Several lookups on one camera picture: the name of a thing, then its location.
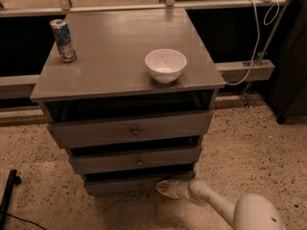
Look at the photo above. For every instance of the grey drawer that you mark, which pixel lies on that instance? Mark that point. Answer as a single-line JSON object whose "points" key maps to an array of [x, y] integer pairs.
{"points": [[125, 130], [133, 184], [132, 160]]}

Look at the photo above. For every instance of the black bar on floor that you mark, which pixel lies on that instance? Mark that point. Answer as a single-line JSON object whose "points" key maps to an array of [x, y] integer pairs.
{"points": [[13, 179]]}

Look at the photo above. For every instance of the grey bottom drawer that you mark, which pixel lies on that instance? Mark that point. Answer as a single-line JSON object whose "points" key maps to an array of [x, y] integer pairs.
{"points": [[133, 184]]}

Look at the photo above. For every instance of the dark cabinet at right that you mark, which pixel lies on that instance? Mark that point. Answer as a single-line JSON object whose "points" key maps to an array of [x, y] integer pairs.
{"points": [[287, 92]]}

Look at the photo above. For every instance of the white ceramic bowl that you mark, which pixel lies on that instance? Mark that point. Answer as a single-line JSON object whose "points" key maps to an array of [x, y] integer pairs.
{"points": [[165, 65]]}

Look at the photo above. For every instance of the grey wooden drawer cabinet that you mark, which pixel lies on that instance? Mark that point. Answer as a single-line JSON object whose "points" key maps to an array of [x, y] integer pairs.
{"points": [[109, 79]]}

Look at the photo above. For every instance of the blue silver drink can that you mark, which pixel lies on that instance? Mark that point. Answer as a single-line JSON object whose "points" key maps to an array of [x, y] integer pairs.
{"points": [[63, 40]]}

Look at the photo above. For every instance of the thin metal diagonal rod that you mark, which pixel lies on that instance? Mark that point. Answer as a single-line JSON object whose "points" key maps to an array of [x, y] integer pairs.
{"points": [[256, 62]]}

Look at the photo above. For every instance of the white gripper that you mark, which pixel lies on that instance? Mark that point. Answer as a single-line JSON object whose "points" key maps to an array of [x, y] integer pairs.
{"points": [[172, 189]]}

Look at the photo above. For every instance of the grey middle drawer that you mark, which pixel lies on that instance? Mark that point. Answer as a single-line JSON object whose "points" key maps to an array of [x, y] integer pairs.
{"points": [[132, 160]]}

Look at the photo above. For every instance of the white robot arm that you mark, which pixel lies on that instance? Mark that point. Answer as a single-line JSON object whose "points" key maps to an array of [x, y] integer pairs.
{"points": [[250, 212]]}

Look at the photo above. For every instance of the grey top drawer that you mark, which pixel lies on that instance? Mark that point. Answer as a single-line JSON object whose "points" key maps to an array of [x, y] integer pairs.
{"points": [[125, 130]]}

